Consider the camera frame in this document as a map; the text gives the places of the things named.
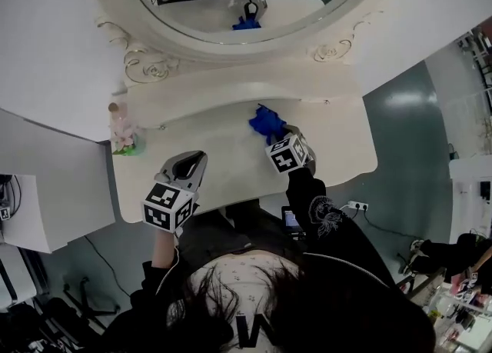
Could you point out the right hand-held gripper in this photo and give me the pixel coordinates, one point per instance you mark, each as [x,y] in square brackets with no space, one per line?
[286,157]

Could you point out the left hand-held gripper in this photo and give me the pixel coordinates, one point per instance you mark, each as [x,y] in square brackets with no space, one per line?
[165,205]

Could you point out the blue cloth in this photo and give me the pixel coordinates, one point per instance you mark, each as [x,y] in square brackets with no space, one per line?
[265,122]

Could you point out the person's right forearm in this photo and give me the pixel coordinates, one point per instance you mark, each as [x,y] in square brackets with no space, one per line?
[303,197]

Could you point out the person's left forearm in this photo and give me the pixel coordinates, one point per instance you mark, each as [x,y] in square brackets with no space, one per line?
[165,247]

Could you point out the white dressing table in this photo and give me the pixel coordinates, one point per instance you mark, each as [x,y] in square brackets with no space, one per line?
[230,174]

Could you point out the teal vase with flowers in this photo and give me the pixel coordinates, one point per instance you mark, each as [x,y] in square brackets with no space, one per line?
[130,149]

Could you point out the white carved oval mirror unit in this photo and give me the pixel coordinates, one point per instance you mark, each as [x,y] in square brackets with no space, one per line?
[230,70]

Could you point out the black screen device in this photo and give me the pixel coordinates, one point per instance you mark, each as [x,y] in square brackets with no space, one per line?
[290,220]

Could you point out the white power strip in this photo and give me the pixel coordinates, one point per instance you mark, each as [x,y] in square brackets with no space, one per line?
[357,205]

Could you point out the white side desk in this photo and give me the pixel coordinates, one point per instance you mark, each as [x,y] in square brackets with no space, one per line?
[27,228]

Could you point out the person's black jacket torso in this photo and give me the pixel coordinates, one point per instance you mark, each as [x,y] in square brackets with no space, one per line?
[346,305]

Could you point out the gray spare gripper device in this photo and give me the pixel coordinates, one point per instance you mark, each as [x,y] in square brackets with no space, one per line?
[4,213]

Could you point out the white work desk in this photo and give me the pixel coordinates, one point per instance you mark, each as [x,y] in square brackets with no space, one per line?
[465,205]

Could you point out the black office chair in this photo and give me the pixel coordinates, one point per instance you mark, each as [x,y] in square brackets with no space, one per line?
[57,313]

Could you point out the white shelf rack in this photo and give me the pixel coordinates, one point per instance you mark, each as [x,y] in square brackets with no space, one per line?
[480,59]

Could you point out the white seat with black stripe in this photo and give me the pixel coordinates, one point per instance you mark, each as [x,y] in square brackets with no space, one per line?
[15,274]

